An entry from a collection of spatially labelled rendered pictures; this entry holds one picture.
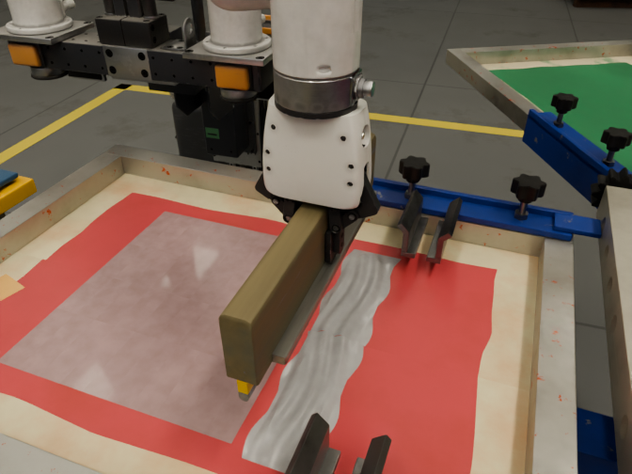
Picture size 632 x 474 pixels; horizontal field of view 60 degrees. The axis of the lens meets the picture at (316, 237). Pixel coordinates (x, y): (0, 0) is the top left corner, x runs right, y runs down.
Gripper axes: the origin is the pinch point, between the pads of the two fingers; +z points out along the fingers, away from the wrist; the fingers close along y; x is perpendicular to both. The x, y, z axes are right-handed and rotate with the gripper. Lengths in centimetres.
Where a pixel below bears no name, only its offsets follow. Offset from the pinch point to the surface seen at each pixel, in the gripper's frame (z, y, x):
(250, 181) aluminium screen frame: 10.9, 20.9, -25.0
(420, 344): 14.0, -12.4, -2.2
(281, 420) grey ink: 13.5, -1.4, 13.5
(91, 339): 14.0, 24.4, 10.9
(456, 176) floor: 111, 3, -224
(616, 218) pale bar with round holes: 5.5, -32.4, -24.7
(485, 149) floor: 112, -8, -264
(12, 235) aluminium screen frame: 11.6, 46.3, 0.1
